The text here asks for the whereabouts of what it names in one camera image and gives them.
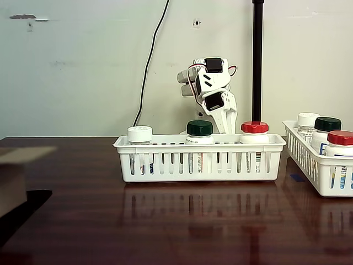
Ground black cable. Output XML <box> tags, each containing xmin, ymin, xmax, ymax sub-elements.
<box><xmin>132</xmin><ymin>0</ymin><xmax>171</xmax><ymax>128</ymax></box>

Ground green-capped bottle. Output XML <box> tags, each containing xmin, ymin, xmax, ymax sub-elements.
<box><xmin>310</xmin><ymin>116</ymin><xmax>343</xmax><ymax>155</ymax></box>
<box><xmin>184</xmin><ymin>120</ymin><xmax>215</xmax><ymax>174</ymax></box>

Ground red-capped bottle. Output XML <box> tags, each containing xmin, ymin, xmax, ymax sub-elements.
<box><xmin>238</xmin><ymin>121</ymin><xmax>270</xmax><ymax>174</ymax></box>
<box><xmin>323</xmin><ymin>130</ymin><xmax>353</xmax><ymax>191</ymax></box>

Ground white-capped bottle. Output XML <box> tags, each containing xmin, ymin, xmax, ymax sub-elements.
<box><xmin>297</xmin><ymin>112</ymin><xmax>322</xmax><ymax>147</ymax></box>
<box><xmin>126</xmin><ymin>125</ymin><xmax>154</xmax><ymax>176</ymax></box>

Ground labelled cardboard box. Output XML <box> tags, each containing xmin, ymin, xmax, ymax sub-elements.
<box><xmin>0</xmin><ymin>145</ymin><xmax>58</xmax><ymax>219</ymax></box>

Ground black pole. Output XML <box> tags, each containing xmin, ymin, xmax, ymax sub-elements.
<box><xmin>252</xmin><ymin>0</ymin><xmax>266</xmax><ymax>124</ymax></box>

